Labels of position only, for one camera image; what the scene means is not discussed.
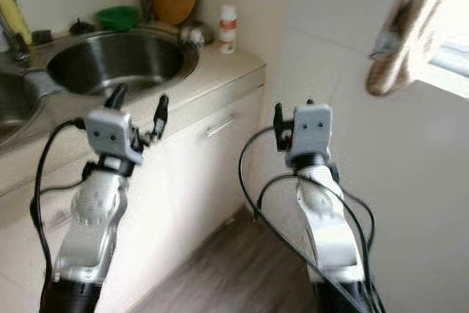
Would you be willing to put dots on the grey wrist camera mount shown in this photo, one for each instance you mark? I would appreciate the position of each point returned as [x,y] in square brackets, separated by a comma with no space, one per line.
[110,133]
[311,128]

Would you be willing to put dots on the white window frame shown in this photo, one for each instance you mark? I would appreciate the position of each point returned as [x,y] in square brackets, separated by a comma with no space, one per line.
[451,64]

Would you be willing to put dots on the steel kitchen faucet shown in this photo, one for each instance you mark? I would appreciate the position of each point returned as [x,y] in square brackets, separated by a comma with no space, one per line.
[15,43]

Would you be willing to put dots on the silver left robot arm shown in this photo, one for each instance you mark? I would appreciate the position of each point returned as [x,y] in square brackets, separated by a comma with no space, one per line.
[95,218]

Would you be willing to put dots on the white bottle orange label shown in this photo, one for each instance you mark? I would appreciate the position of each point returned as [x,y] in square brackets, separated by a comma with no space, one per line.
[228,31]

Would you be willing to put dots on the white kitchen base cabinet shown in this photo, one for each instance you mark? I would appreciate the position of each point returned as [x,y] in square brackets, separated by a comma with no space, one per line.
[220,181]

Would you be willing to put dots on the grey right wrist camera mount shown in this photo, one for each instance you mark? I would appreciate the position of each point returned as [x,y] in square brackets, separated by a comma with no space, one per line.
[311,128]

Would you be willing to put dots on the brown hanging towel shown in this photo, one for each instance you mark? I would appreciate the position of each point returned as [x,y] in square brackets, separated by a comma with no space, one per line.
[399,56]

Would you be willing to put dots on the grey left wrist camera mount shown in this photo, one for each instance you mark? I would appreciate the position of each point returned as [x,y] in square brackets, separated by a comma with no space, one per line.
[110,133]

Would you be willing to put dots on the black sink plug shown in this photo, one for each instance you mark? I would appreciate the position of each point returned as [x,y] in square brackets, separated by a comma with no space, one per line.
[81,27]

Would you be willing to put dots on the green plastic bowl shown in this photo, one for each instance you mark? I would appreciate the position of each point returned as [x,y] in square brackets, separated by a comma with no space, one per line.
[117,18]

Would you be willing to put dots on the grey dish cloth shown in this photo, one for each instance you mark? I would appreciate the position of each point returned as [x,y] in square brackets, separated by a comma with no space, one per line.
[55,84]

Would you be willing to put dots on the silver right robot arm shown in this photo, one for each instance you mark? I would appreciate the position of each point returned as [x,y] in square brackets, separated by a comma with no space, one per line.
[330,218]

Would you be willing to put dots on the stainless steel double sink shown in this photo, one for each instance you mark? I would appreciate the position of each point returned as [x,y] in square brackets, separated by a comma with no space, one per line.
[117,64]

